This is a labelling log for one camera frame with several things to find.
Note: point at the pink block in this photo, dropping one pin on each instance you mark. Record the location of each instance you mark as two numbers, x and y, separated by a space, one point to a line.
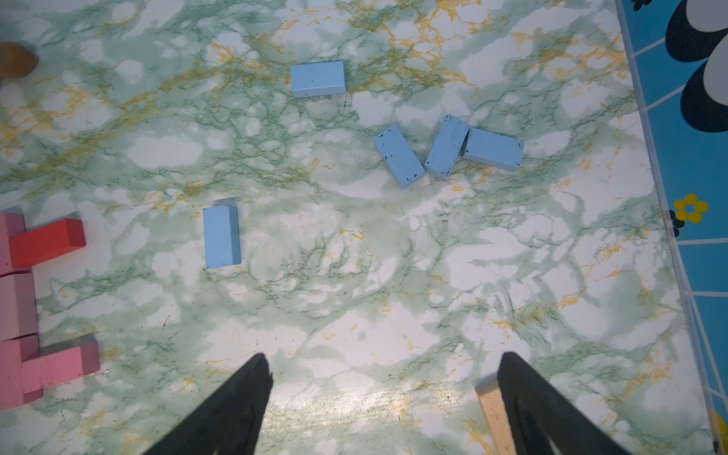
61 367
18 316
13 353
11 225

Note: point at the light blue block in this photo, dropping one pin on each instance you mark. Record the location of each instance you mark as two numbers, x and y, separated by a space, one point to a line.
320 79
400 158
221 236
494 150
447 147

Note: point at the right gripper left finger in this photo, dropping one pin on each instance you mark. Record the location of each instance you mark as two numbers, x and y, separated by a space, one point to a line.
227 422

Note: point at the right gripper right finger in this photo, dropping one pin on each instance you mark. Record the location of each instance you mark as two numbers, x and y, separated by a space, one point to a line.
542 419

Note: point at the wooden block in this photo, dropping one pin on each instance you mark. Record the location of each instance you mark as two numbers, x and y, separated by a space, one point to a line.
492 404

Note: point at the small brown white plush dog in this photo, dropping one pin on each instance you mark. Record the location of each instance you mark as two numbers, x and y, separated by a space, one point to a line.
16 61

